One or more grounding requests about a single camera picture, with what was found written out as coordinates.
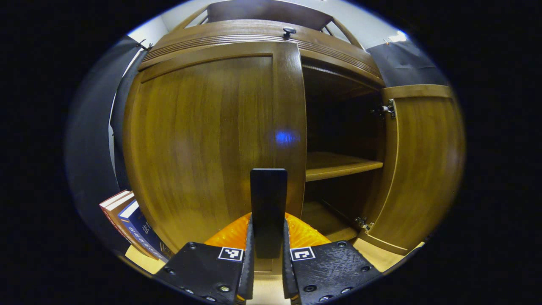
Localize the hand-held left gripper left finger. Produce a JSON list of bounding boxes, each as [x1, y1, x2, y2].
[[153, 214, 254, 305]]

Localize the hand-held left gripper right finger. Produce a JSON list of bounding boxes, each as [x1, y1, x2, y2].
[[283, 212, 384, 305]]

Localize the wooden double-door shoe cabinet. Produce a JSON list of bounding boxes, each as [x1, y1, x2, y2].
[[138, 0, 396, 244]]

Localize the wooden shoe cabinet door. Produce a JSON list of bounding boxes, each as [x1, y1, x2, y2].
[[360, 84, 466, 256], [123, 41, 307, 272]]

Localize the red book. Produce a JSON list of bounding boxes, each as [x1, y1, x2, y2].
[[100, 190, 157, 259]]

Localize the black backdrop cloth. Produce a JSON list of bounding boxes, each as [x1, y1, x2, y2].
[[66, 36, 449, 255]]

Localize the wooden drawer with black knob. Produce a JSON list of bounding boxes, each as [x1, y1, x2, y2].
[[146, 19, 384, 81]]

